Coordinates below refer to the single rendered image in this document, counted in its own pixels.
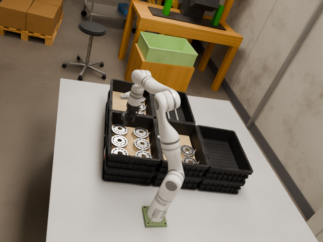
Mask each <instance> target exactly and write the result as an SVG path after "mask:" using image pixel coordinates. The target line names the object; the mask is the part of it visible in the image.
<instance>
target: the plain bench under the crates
mask: <svg viewBox="0 0 323 242"><path fill-rule="evenodd" d="M109 90H110V85H105V84H98V83H91V82H83V81H77V80H69V79H62V78H61V79H60V90H59V100H58V111H57V122H56V133H55V144H54V155H53V165H52V177H51V188H50V203H49V214H48V224H47V236H46V242H318V241H317V239H316V238H315V236H314V234H313V233H312V231H311V230H310V228H309V226H308V225H307V223H306V221H305V220H304V218H303V217H302V215H301V214H300V212H299V211H298V209H297V207H296V206H295V204H294V203H293V201H292V200H291V198H290V196H289V195H288V193H287V192H286V190H285V188H284V187H283V185H282V184H281V182H280V181H279V179H278V177H277V176H276V174H275V172H274V171H273V169H272V168H271V166H270V165H269V163H268V161H267V160H266V158H265V157H264V155H263V153H262V152H261V150H260V149H259V147H258V146H257V144H256V143H255V141H254V139H253V138H252V136H251V135H250V133H249V131H248V130H247V128H246V127H245V125H244V124H243V122H242V120H241V119H240V117H239V116H238V114H237V112H236V111H235V109H234V108H233V106H232V104H231V103H230V101H225V100H218V99H211V98H203V97H194V96H187V97H188V100H189V103H190V106H191V109H192V112H193V116H194V119H195V122H196V124H195V125H203V126H209V127H215V128H221V129H227V130H233V131H235V133H236V134H237V137H238V139H239V141H240V143H241V145H242V147H243V149H244V152H245V154H246V156H247V158H248V160H249V162H250V165H251V167H252V169H253V173H252V174H251V175H248V178H247V179H246V180H245V181H246V183H245V185H244V186H241V189H240V190H238V194H227V193H217V192H207V191H199V190H198V189H196V190H188V189H180V190H179V192H178V194H177V195H176V197H175V198H174V199H173V201H172V203H171V204H170V206H169V208H168V209H167V213H166V215H165V218H166V222H167V227H157V228H145V223H144V218H143V213H142V206H150V204H151V203H152V201H153V199H154V197H155V195H156V193H157V191H158V189H159V188H160V187H159V186H153V185H152V184H151V185H140V184H130V183H121V182H111V181H104V180H103V179H102V171H103V151H104V136H106V135H105V134H104V132H105V113H106V102H107V98H108V91H109Z"/></svg>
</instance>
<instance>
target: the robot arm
mask: <svg viewBox="0 0 323 242"><path fill-rule="evenodd" d="M131 79H132V81H133V82H134V83H135V84H134V85H132V88H131V91H129V92H127V93H124V94H122V95H121V96H120V99H127V104H126V106H127V110H126V112H122V118H121V119H122V120H123V125H124V126H126V124H127V121H128V119H129V118H130V121H131V122H133V121H134V118H135V117H136V116H137V115H138V113H139V111H140V108H141V107H140V103H141V100H142V96H143V92H144V90H146V91H147V92H149V93H151V94H154V106H155V111H156V115H157V120H158V125H159V132H160V142H161V150H162V152H163V154H164V155H165V157H166V158H167V162H168V173H167V175H166V177H165V178H164V180H163V182H162V184H161V186H160V188H159V189H158V191H157V193H156V195H155V197H154V199H153V201H152V203H151V204H150V206H149V208H148V210H147V216H148V218H149V219H150V221H151V222H161V221H162V220H163V218H164V216H165V215H166V213H167V209H168V208H169V206H170V204H171V203H172V201H173V199H174V198H175V197H176V195H177V194H178V192H179V190H180V188H181V186H182V184H183V182H184V179H185V175H184V171H183V166H182V162H181V150H180V138H179V134H178V132H177V131H176V130H175V129H174V128H173V127H172V126H171V125H170V124H169V122H168V121H167V119H166V115H165V113H166V112H168V111H171V110H174V109H177V108H179V107H180V103H181V101H180V96H179V94H178V93H177V92H176V91H175V90H173V89H171V88H169V87H167V86H165V85H162V84H160V83H159V82H157V81H156V80H155V79H154V78H152V77H151V73H150V71H147V70H134V71H133V72H132V74H131ZM136 112H137V113H136ZM127 115H128V116H127ZM126 117H127V119H126Z"/></svg>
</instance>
